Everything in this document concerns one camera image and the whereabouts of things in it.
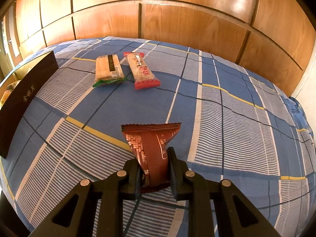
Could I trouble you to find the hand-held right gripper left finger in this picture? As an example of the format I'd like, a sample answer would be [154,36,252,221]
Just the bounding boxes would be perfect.
[30,159,144,237]

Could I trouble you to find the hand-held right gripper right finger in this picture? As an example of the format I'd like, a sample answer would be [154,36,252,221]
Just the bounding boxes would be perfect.
[167,147,282,237]

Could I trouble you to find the dark red snack packet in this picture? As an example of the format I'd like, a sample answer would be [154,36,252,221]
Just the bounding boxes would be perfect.
[121,123,183,194]

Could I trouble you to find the red-edged clear snack packet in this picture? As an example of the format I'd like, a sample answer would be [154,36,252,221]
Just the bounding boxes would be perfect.
[123,52,162,90]

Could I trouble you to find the green-edged cracker packet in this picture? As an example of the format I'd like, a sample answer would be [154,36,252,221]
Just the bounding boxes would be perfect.
[92,54,127,88]

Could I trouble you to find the gold-lined dark box tray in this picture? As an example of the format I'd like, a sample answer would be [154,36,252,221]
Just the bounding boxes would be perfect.
[0,50,60,160]

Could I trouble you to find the blue plaid bedsheet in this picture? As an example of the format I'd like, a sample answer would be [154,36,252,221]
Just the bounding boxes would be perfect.
[0,36,316,237]

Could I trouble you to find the wooden wardrobe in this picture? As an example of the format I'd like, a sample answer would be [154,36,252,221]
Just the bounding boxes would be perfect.
[0,0,316,100]

